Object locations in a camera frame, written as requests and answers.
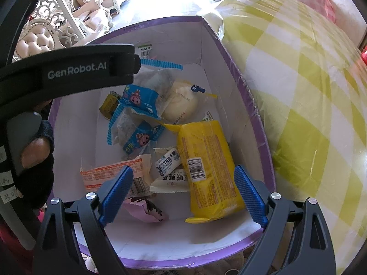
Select clear blue-edged snack packet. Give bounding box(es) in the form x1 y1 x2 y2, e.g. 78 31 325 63
138 58 184 98
107 103 138 146

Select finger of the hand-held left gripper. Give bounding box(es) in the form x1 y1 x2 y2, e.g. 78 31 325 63
111 53 141 84

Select red cloth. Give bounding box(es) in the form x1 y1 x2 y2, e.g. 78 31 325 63
0 223 38 275

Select small white blue candy packet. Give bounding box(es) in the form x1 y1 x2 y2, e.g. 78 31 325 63
153 147 182 178

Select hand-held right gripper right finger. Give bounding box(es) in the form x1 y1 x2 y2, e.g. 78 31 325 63
234 165 336 275

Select green yellow snack packet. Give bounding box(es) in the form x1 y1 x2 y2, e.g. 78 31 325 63
99 90 124 119

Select white serrated snack packet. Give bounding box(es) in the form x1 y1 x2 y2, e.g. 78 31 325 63
149 173 191 194

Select white ornate chairs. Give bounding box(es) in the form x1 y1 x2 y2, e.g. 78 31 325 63
29 0 86 46

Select round bun packet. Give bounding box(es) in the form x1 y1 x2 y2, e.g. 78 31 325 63
159 79 218 125

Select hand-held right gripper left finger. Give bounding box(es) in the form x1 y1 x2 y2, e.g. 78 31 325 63
34 165 136 275

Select white box with purple rim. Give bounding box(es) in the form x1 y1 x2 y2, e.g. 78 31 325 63
47 15 277 270

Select yellow checked tablecloth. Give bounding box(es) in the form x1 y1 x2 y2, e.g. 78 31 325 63
198 0 367 275

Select orange and white snack packet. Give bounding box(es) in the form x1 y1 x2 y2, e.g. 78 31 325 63
80 155 152 197

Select pink and black snack packet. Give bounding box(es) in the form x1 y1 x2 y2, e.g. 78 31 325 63
123 196 168 224

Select tufted ornate white chair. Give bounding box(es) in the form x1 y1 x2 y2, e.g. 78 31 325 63
16 20 58 61

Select blue cartoon snack packet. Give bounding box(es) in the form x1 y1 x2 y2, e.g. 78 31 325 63
123 120 166 157
122 84 161 119

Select person's left hand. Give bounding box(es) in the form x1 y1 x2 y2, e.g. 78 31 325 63
16 119 56 210

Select white barcode packet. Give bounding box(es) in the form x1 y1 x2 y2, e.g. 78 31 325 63
135 42 154 59

